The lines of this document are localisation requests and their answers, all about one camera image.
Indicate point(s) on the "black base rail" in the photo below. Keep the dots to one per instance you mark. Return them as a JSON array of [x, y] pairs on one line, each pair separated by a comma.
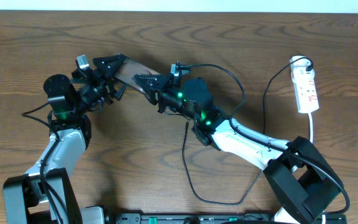
[[172, 218]]

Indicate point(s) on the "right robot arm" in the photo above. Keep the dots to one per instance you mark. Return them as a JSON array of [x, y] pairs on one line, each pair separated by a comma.
[[300, 177]]

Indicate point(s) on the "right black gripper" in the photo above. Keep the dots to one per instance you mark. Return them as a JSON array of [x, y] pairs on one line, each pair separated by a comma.
[[156, 92]]

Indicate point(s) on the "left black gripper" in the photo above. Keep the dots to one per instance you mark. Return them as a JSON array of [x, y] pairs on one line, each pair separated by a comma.
[[104, 86]]

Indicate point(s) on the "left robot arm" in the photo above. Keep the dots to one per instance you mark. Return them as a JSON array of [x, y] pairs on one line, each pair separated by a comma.
[[44, 193]]

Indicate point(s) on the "white power strip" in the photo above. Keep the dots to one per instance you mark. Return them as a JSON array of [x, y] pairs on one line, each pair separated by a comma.
[[302, 76]]

